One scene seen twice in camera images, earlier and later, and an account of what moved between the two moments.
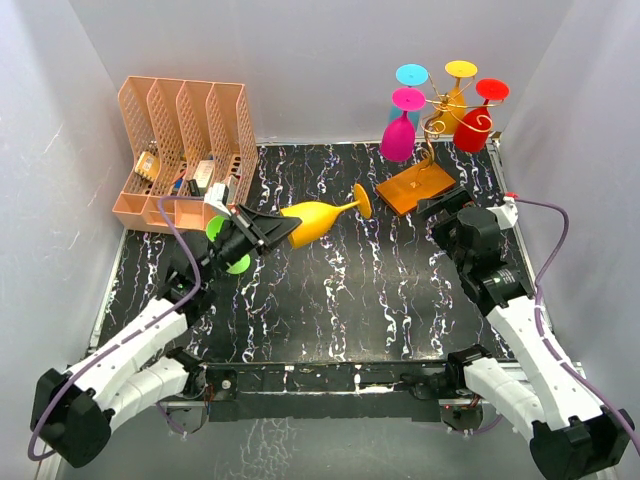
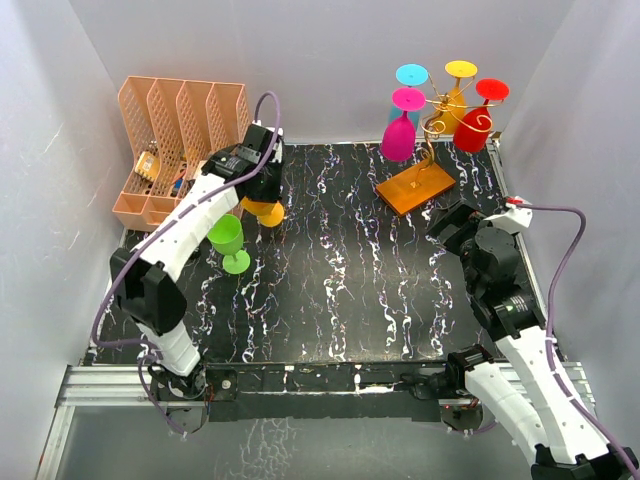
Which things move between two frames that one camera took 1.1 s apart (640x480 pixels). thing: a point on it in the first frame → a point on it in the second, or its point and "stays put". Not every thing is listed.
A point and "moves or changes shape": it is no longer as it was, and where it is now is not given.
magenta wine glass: x=398 y=137 stays put
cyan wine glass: x=411 y=74 stays put
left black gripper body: x=232 y=244 → x=270 y=184
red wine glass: x=474 y=128 stays put
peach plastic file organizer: x=189 y=146 stays put
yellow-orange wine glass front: x=318 y=217 moves or changes shape
